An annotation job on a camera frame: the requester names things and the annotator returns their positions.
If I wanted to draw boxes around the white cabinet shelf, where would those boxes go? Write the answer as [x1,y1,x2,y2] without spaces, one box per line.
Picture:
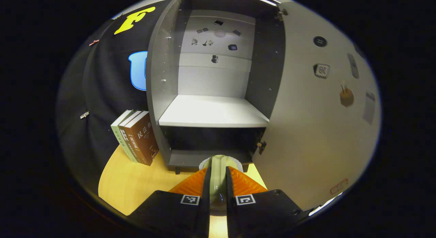
[158,94,270,128]

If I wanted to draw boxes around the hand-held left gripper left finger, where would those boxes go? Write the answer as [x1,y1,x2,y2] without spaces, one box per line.
[127,167,212,238]

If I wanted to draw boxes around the light green book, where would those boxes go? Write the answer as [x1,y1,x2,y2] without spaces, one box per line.
[110,109,138,163]

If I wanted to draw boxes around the brown book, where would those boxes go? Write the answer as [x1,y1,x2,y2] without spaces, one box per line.
[123,111,160,166]

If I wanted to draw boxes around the pale green bottle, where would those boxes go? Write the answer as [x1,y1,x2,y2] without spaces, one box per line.
[208,155,228,210]

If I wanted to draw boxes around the beige cabinet door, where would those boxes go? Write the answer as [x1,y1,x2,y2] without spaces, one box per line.
[251,1,383,212]

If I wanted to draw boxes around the dark grey cabinet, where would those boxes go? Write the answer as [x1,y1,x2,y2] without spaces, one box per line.
[145,0,287,174]

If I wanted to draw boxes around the black backdrop cloth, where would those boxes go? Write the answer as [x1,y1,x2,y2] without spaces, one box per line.
[56,0,172,197]

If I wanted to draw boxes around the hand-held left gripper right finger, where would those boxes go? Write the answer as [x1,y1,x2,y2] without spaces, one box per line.
[225,166,310,238]

